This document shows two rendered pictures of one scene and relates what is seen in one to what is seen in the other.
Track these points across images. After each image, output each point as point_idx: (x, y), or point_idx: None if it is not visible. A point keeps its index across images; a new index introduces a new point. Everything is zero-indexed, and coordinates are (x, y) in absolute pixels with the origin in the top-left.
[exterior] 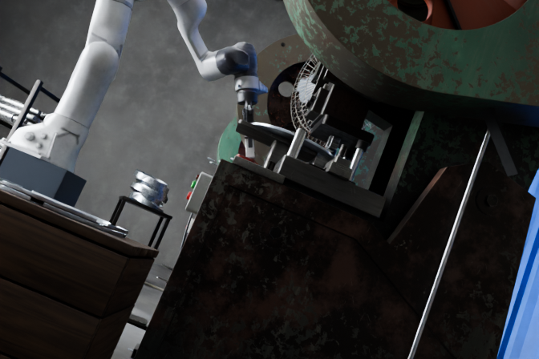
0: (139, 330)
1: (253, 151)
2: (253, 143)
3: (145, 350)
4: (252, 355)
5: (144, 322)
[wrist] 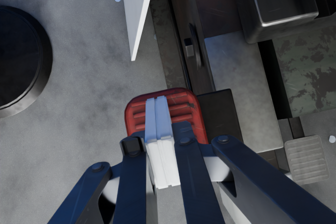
0: (44, 197)
1: (167, 107)
2: (168, 123)
3: None
4: None
5: (315, 136)
